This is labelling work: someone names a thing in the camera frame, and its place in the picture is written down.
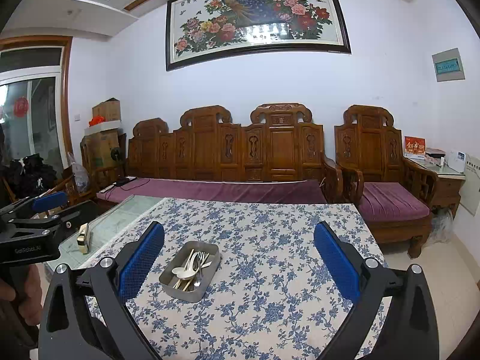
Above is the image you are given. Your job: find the large cardboard box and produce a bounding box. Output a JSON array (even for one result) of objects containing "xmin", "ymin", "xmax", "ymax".
[{"xmin": 82, "ymin": 121, "xmax": 127, "ymax": 176}]

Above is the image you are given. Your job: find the person's left hand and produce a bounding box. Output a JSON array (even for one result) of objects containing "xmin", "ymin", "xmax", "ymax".
[{"xmin": 0, "ymin": 264, "xmax": 43, "ymax": 309}]

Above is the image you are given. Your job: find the blue floral tablecloth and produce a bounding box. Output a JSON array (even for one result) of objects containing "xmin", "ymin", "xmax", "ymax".
[{"xmin": 84, "ymin": 197, "xmax": 389, "ymax": 360}]

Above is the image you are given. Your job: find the crumpled transparent plastic bag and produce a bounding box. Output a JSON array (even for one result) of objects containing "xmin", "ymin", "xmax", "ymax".
[{"xmin": 67, "ymin": 151, "xmax": 89, "ymax": 193}]

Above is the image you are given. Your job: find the wooden chopstick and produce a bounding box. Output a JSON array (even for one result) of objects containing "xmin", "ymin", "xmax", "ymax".
[
  {"xmin": 182, "ymin": 260, "xmax": 213, "ymax": 292},
  {"xmin": 172, "ymin": 248, "xmax": 196, "ymax": 290}
]

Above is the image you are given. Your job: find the white tabletop device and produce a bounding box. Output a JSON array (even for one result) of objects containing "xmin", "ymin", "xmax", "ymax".
[{"xmin": 448, "ymin": 151, "xmax": 467, "ymax": 173}]

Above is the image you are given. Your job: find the rectangular metal tray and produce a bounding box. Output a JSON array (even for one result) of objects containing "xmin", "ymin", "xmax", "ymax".
[{"xmin": 159, "ymin": 240, "xmax": 222, "ymax": 303}]

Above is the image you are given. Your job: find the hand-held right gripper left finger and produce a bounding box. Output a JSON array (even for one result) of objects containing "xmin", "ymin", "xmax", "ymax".
[{"xmin": 37, "ymin": 221, "xmax": 166, "ymax": 360}]

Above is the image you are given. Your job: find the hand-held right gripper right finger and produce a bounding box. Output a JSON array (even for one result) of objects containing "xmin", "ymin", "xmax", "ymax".
[{"xmin": 313, "ymin": 222, "xmax": 439, "ymax": 360}]

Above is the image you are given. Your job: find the carved wooden sofa bench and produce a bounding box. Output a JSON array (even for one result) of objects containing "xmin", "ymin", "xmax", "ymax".
[{"xmin": 125, "ymin": 103, "xmax": 344, "ymax": 204}]

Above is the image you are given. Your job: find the grey wall electrical box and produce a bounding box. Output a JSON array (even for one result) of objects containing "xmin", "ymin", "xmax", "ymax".
[{"xmin": 432, "ymin": 48, "xmax": 466, "ymax": 82}]

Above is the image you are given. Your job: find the carved wooden armchair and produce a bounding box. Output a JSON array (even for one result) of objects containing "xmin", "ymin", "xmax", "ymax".
[{"xmin": 333, "ymin": 105, "xmax": 438, "ymax": 258}]

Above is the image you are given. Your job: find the small cardboard box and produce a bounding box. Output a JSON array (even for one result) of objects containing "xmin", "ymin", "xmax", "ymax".
[{"xmin": 92, "ymin": 98, "xmax": 121, "ymax": 122}]

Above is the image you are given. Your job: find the wooden side table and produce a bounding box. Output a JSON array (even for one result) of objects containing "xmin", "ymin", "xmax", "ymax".
[{"xmin": 407, "ymin": 155, "xmax": 466, "ymax": 219}]

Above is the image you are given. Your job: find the red gift box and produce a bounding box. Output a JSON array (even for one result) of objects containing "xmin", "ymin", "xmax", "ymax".
[{"xmin": 403, "ymin": 136, "xmax": 427, "ymax": 158}]

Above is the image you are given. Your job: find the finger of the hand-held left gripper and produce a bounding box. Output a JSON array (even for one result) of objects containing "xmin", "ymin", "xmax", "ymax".
[
  {"xmin": 7, "ymin": 199, "xmax": 100, "ymax": 247},
  {"xmin": 0, "ymin": 191, "xmax": 69, "ymax": 226}
]

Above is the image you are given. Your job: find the square purple seat cushion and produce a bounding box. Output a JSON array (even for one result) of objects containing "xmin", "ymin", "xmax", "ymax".
[{"xmin": 360, "ymin": 182, "xmax": 431, "ymax": 223}]

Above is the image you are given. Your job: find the wooden framed glass door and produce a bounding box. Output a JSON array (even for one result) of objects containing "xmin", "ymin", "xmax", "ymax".
[{"xmin": 0, "ymin": 35, "xmax": 74, "ymax": 181}]

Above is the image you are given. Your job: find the white ceramic spoon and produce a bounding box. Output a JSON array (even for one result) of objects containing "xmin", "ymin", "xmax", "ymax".
[{"xmin": 172, "ymin": 249, "xmax": 200, "ymax": 281}]

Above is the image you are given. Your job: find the framed peacock flower painting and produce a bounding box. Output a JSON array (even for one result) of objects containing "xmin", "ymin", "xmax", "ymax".
[{"xmin": 166, "ymin": 0, "xmax": 352, "ymax": 72}]

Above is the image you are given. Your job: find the clear plastic bag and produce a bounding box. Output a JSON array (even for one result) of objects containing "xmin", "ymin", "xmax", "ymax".
[{"xmin": 427, "ymin": 208, "xmax": 453, "ymax": 249}]

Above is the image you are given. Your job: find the white wall panel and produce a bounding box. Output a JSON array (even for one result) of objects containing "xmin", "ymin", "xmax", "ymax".
[{"xmin": 459, "ymin": 160, "xmax": 480, "ymax": 217}]

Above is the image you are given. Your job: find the small wooden chair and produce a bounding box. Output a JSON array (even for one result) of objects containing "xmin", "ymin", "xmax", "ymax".
[{"xmin": 48, "ymin": 172, "xmax": 95, "ymax": 212}]

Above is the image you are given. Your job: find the pile of dark clothes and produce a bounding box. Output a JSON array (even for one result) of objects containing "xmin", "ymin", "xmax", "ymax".
[{"xmin": 3, "ymin": 153, "xmax": 58, "ymax": 200}]

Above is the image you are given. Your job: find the long purple sofa cushion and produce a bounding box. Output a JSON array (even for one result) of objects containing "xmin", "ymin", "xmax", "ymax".
[{"xmin": 96, "ymin": 177, "xmax": 328, "ymax": 205}]

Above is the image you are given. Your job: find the black standing fan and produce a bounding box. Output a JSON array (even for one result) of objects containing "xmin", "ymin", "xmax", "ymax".
[{"xmin": 110, "ymin": 146, "xmax": 129, "ymax": 187}]

